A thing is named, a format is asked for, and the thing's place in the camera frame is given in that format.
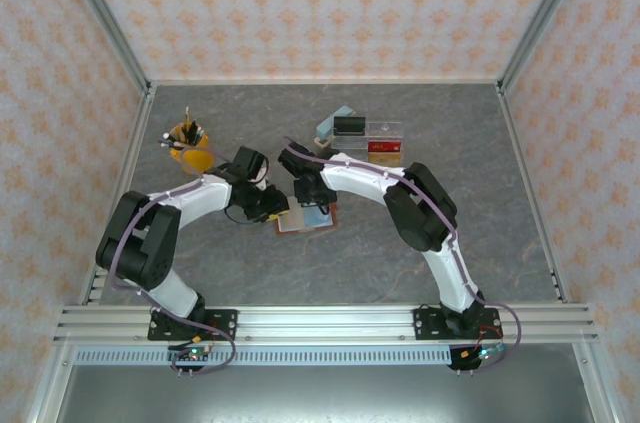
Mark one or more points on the brown leather card holder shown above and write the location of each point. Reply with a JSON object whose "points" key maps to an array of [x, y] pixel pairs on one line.
{"points": [[333, 223]]}

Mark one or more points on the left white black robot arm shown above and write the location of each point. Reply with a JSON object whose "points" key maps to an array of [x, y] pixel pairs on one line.
{"points": [[200, 203]]}

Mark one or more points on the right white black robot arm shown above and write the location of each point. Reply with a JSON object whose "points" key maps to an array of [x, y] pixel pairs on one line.
{"points": [[360, 180]]}

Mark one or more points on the blue glossy credit card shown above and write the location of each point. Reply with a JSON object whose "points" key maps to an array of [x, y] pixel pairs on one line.
{"points": [[316, 219]]}

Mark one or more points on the black card box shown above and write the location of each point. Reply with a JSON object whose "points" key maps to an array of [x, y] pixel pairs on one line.
{"points": [[350, 126]]}

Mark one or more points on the small wooden block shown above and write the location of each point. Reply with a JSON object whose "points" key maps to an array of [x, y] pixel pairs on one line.
{"points": [[322, 143]]}

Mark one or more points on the light blue block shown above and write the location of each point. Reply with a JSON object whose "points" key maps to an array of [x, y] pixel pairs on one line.
{"points": [[330, 123]]}

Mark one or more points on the yellow pen cup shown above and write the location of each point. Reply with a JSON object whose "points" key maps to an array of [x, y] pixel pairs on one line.
{"points": [[197, 160]]}

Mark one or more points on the white marker pen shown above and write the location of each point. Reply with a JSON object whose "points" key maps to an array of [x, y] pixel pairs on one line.
{"points": [[200, 132]]}

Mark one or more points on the clear acrylic organizer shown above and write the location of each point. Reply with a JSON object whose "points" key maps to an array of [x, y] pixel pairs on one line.
{"points": [[385, 130]]}

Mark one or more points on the black marker pen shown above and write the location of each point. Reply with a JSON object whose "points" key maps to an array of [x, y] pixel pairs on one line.
{"points": [[192, 129]]}

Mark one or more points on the grey metal pen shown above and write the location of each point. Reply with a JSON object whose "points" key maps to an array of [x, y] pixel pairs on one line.
{"points": [[167, 144]]}

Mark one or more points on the yellow pencil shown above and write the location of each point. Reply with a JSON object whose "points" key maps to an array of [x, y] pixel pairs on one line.
{"points": [[186, 118]]}

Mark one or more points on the white capped pen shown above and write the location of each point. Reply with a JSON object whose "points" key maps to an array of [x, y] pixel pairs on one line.
{"points": [[166, 135]]}

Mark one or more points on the aluminium front beam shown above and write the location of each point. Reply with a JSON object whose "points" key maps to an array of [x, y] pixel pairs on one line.
{"points": [[325, 323]]}

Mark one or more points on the green lit controller board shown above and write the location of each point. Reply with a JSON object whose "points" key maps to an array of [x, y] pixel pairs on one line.
{"points": [[484, 354], [194, 354]]}

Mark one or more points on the grey metal shelf panel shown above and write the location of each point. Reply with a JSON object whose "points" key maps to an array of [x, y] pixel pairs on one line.
{"points": [[325, 393]]}

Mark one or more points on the white left camera bracket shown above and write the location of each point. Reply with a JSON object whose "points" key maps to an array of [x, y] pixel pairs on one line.
{"points": [[261, 183]]}

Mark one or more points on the aluminium back rail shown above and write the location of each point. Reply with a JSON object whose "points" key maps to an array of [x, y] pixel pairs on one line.
{"points": [[325, 81]]}

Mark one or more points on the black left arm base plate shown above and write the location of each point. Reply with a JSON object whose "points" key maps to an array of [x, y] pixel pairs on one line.
{"points": [[225, 318]]}

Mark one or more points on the aluminium side rail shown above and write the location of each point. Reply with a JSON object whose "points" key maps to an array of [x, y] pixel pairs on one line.
{"points": [[135, 143], [516, 143]]}

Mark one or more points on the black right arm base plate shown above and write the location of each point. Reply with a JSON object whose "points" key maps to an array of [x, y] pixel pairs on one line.
{"points": [[425, 323]]}

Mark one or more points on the aluminium corner post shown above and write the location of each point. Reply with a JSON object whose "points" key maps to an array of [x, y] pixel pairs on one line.
{"points": [[100, 13], [545, 13]]}

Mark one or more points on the aluminium frame leg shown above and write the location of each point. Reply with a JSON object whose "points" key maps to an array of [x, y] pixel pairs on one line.
{"points": [[597, 393], [47, 393]]}

